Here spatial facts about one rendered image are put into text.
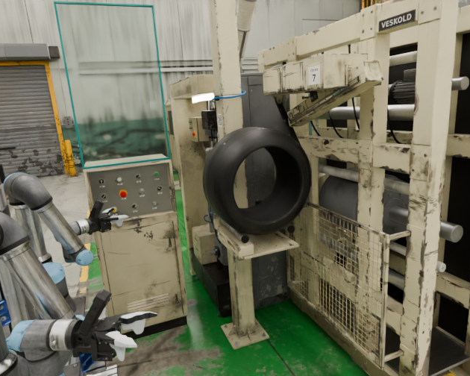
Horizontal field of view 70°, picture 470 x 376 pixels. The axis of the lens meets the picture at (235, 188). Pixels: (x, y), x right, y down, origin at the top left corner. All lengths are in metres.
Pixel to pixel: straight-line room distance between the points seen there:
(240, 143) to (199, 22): 10.03
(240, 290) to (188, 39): 9.74
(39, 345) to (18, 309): 0.45
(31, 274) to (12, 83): 10.02
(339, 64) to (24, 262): 1.41
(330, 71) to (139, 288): 1.84
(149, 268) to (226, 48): 1.53
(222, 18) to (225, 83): 0.35
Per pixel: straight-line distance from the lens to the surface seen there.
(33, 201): 1.62
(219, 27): 2.09
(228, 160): 1.65
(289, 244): 1.97
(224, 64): 2.06
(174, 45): 11.25
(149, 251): 2.44
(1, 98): 11.06
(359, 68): 1.64
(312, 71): 1.67
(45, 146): 10.94
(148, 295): 2.58
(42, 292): 1.15
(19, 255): 1.13
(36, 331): 1.05
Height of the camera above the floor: 1.59
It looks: 14 degrees down
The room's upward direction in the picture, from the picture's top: 4 degrees counter-clockwise
